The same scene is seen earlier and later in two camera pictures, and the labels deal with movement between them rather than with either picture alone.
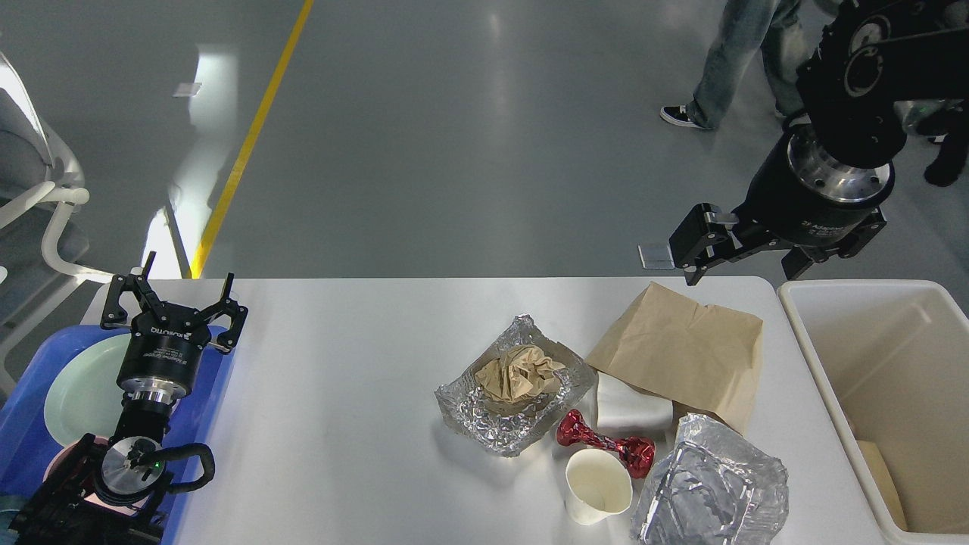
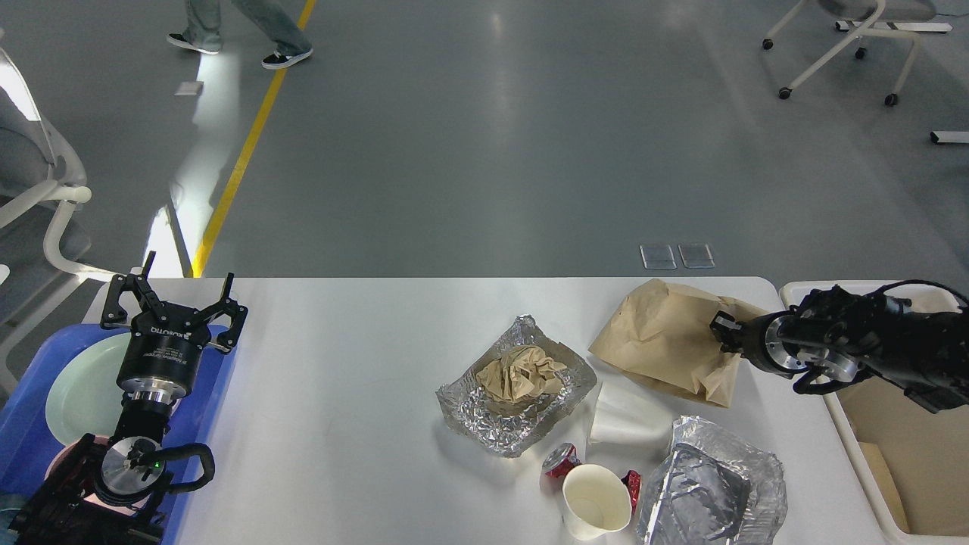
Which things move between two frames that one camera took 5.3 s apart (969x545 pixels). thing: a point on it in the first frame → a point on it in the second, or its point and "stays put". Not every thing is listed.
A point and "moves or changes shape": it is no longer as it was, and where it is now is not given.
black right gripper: [803, 197] → [777, 342]
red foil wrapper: [636, 453] → [562, 457]
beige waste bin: [888, 364] stays put
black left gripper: [164, 352] stays put
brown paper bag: [702, 357] moves or changes shape
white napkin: [620, 406] stays put
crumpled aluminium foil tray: [517, 389] stays put
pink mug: [60, 456] stays put
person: [774, 28] → [204, 32]
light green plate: [82, 400] stays put
